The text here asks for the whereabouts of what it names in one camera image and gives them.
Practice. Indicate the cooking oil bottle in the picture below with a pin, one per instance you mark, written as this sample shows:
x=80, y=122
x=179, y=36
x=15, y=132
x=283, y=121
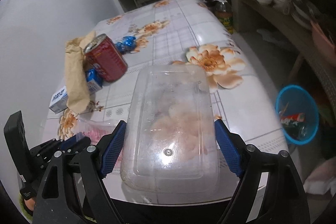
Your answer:
x=224, y=14

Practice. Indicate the blue white toothpaste box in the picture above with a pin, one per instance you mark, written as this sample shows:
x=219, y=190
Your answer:
x=74, y=92

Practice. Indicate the clear pink plastic bag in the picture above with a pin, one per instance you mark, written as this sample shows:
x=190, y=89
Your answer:
x=106, y=137

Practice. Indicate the red snack bag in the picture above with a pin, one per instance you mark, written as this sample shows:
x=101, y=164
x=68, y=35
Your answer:
x=292, y=119

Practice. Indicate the blue wrapper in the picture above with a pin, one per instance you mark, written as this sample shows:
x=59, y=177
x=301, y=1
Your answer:
x=126, y=44

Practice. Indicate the floral tablecloth table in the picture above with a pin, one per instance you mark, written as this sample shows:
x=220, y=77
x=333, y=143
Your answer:
x=179, y=32

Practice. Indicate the bare left hand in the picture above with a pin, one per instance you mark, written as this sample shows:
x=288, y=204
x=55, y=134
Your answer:
x=30, y=204

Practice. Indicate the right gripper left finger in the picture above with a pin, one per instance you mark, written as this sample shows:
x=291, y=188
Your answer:
x=72, y=189

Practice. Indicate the red drink can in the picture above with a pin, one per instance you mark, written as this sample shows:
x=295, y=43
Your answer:
x=103, y=55

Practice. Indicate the brown paper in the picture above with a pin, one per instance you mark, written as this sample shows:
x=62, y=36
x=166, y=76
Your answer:
x=74, y=66

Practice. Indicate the blue plastic trash basket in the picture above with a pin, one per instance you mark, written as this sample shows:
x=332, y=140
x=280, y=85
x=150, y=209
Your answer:
x=300, y=101

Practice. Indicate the clear plastic food container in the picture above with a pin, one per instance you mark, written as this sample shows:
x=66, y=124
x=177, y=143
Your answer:
x=170, y=144

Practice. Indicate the pink plastic basin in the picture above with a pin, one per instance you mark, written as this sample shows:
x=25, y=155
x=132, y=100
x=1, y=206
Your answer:
x=325, y=47

